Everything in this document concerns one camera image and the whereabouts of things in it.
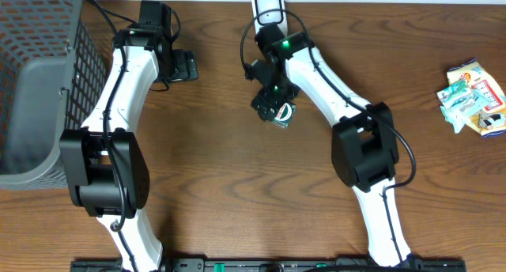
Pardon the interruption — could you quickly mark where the dark green round-label packet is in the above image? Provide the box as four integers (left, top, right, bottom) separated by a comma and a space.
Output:
272, 102, 296, 128

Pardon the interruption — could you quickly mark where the teal white small box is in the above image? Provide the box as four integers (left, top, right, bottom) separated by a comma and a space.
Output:
436, 80, 472, 108

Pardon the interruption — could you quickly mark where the teal snack packet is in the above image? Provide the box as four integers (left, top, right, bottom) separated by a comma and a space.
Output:
440, 95, 489, 134

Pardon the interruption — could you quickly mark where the yellow wet wipes pack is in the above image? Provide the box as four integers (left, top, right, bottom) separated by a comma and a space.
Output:
447, 59, 505, 138

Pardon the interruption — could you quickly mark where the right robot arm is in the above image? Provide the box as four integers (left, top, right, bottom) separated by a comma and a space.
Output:
246, 23, 410, 266

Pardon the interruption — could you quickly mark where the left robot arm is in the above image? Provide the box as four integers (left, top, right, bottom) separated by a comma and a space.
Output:
59, 1, 198, 271

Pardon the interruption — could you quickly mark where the white barcode scanner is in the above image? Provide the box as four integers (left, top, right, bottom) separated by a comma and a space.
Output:
251, 0, 288, 36

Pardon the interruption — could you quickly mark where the dark grey plastic basket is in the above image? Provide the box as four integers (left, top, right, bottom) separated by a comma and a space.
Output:
1, 0, 107, 190

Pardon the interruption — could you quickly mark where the left black cable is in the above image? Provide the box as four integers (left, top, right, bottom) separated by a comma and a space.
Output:
77, 0, 139, 272

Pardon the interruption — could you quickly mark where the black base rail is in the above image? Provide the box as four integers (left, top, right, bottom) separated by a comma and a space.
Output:
70, 258, 467, 272

